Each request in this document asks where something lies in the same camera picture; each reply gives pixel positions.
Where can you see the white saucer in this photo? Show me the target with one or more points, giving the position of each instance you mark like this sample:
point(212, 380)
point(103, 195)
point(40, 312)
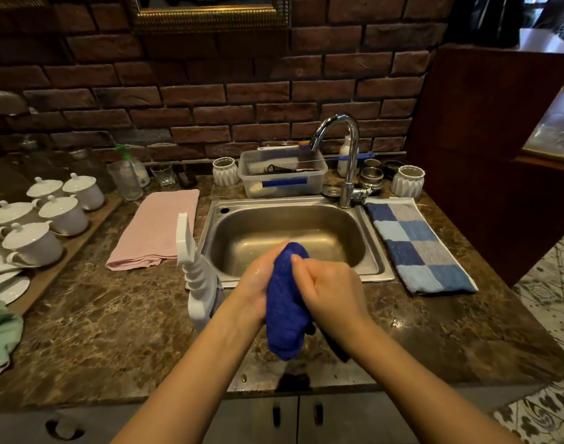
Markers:
point(9, 289)

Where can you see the gold picture frame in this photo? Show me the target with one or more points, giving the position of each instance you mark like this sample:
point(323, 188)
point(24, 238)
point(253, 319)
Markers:
point(208, 18)

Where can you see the stainless steel sink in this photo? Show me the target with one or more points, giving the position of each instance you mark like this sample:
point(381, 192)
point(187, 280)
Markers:
point(282, 231)

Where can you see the blue microfibre cloth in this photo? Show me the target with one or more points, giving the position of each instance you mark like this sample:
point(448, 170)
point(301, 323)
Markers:
point(284, 309)

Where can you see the person's left thumb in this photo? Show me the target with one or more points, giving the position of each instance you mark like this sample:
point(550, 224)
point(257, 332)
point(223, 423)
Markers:
point(272, 256)

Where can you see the green cloth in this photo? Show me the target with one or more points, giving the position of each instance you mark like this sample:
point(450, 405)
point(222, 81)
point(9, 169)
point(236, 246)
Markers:
point(2, 335)

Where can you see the metal filter basket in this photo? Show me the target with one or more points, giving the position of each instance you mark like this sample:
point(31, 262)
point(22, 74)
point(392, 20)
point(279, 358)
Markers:
point(371, 177)
point(372, 163)

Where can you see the white plastic rack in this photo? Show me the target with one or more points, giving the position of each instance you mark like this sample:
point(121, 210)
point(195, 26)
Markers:
point(196, 272)

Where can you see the blue checkered towel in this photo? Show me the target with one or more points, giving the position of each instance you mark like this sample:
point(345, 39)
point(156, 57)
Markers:
point(416, 245)

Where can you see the clear plastic container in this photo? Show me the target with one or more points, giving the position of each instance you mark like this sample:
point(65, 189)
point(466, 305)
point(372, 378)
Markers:
point(282, 182)

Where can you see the chrome gooseneck faucet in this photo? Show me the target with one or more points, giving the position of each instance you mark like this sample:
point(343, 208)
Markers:
point(351, 152)

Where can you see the pink towel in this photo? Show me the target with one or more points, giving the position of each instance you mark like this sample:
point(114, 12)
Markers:
point(157, 226)

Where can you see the person's right forearm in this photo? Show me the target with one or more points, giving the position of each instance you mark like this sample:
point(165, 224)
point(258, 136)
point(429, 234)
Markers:
point(416, 393)

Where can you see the dark wooden cabinet panel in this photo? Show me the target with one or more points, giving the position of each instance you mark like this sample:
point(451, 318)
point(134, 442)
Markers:
point(485, 147)

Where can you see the grey cabinet doors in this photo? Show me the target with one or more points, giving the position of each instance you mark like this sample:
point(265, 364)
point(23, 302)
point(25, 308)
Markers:
point(263, 418)

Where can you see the wooden tray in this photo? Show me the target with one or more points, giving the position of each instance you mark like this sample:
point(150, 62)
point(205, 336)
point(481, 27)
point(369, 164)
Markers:
point(73, 247)

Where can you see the small dark glass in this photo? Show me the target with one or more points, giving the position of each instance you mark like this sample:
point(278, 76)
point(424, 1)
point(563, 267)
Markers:
point(187, 178)

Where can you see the person's left forearm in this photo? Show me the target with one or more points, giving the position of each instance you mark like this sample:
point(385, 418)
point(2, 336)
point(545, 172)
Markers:
point(189, 388)

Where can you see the white ribbed ceramic cup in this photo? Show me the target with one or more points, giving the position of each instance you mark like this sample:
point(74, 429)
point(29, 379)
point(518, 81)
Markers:
point(225, 173)
point(408, 182)

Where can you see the white lidded ceramic cup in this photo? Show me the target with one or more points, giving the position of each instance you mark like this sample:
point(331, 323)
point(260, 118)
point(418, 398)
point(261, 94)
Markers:
point(13, 212)
point(43, 187)
point(32, 245)
point(64, 215)
point(85, 191)

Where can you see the small clear glass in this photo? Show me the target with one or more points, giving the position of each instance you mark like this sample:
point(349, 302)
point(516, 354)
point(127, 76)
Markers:
point(164, 175)

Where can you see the spray bottle with green top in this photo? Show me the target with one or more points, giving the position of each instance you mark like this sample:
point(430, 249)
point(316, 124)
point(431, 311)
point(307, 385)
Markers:
point(141, 173)

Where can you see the white bottle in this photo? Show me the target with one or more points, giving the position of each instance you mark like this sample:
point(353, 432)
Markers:
point(343, 157)

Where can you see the round metal sink strainer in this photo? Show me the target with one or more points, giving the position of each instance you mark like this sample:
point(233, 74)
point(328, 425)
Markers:
point(331, 191)

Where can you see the person's right fingers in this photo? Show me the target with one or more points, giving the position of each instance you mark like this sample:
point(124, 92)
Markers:
point(303, 272)

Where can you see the dark round lid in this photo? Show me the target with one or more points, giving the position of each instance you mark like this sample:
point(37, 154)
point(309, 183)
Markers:
point(393, 168)

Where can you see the person's left hand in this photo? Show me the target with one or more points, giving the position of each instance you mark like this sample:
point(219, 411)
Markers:
point(249, 291)

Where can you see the black brush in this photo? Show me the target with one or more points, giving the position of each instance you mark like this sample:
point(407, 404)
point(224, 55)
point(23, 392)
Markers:
point(282, 169)

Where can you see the person's right hand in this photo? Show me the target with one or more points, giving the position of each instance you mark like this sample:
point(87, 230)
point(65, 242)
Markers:
point(333, 295)

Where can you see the tall clear glass tumbler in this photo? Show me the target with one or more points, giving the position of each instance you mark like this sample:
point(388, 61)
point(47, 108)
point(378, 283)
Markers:
point(125, 180)

